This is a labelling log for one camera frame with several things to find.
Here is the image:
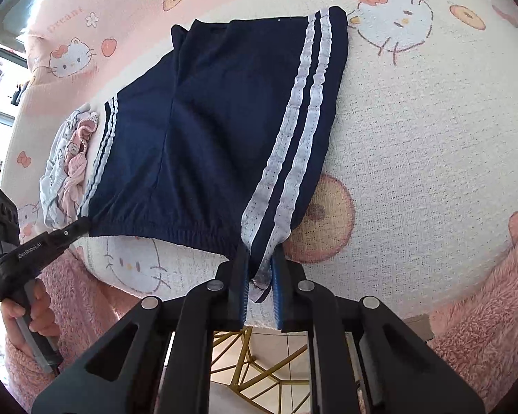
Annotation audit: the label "white printed pajama garment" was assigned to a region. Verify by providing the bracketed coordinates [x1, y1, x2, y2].
[39, 103, 100, 229]

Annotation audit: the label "navy shorts with white stripes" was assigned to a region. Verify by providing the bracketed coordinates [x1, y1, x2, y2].
[80, 6, 350, 305]

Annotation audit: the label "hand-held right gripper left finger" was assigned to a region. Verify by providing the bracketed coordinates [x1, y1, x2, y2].
[32, 245, 249, 414]

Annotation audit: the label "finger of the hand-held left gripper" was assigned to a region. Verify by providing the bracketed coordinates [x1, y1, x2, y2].
[47, 216, 92, 249]

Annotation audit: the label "person's left hand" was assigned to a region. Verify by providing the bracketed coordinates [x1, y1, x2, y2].
[2, 282, 62, 353]

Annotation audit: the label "person's pink fluffy robe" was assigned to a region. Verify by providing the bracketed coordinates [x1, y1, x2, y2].
[427, 246, 518, 397]

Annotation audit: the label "person's left forearm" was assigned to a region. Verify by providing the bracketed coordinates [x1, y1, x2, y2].
[2, 248, 156, 402]

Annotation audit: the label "pink printed pajama garment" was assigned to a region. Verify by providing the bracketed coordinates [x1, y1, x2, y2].
[56, 121, 99, 226]

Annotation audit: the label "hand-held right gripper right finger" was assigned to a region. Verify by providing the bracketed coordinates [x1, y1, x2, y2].
[271, 247, 486, 414]

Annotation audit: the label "cat print blanket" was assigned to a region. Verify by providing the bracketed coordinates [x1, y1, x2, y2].
[0, 0, 518, 341]

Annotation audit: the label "gold metal table frame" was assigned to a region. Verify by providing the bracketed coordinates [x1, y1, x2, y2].
[209, 327, 318, 414]

